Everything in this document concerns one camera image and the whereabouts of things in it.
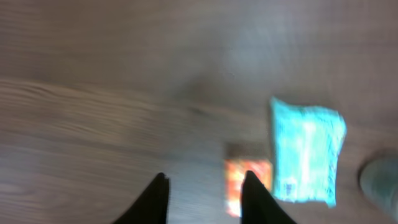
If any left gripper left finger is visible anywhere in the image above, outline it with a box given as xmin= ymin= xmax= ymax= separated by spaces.
xmin=113 ymin=172 xmax=170 ymax=224

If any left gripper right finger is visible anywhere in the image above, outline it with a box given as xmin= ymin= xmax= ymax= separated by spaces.
xmin=240 ymin=170 xmax=296 ymax=224

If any orange snack packet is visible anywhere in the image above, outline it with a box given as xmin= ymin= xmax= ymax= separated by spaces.
xmin=224 ymin=159 xmax=273 ymax=217

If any teal tissue packet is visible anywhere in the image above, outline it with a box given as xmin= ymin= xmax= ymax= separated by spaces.
xmin=270 ymin=98 xmax=346 ymax=207

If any green lid jar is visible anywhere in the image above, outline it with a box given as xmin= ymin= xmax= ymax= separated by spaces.
xmin=358 ymin=156 xmax=397 ymax=222

